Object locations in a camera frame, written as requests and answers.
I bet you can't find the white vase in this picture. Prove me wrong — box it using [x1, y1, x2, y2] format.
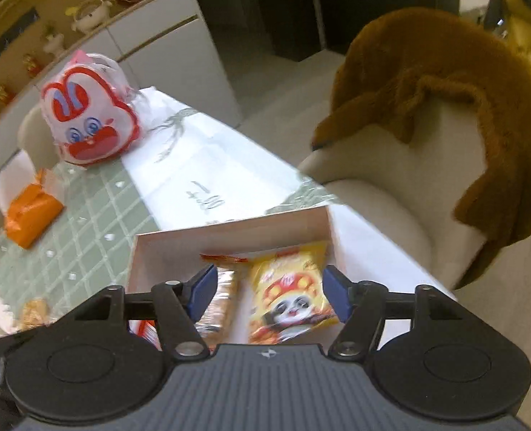
[41, 24, 67, 57]

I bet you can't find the white tissue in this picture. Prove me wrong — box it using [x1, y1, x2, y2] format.
[0, 150, 38, 216]

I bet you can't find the orange tissue box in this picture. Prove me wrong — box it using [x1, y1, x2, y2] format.
[4, 168, 65, 250]

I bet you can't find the brown fur coat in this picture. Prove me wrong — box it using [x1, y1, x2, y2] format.
[311, 6, 531, 291]

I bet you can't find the pink cardboard box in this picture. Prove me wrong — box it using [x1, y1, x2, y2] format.
[126, 205, 352, 346]

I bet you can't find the clear bun packet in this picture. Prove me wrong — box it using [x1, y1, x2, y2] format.
[20, 298, 51, 329]

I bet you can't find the red jerky packet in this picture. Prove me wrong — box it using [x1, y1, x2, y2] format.
[133, 320, 160, 348]

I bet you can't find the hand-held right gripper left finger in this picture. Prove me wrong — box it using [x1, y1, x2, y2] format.
[70, 264, 218, 361]

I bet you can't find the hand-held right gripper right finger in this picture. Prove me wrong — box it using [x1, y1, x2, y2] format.
[323, 265, 468, 361]

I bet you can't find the white sideboard cabinet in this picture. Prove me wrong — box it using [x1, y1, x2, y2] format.
[0, 0, 242, 159]

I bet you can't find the red white rabbit bag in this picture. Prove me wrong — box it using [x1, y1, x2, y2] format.
[40, 49, 141, 170]

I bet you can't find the black aquarium cabinet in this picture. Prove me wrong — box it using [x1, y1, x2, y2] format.
[255, 0, 462, 62]

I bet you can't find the yellow panda snack packet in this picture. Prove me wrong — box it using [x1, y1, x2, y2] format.
[246, 241, 340, 344]

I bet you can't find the long clear cake packet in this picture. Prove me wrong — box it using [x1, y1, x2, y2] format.
[194, 267, 242, 347]

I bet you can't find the white rabbit bowl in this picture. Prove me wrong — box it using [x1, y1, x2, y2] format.
[65, 0, 114, 33]

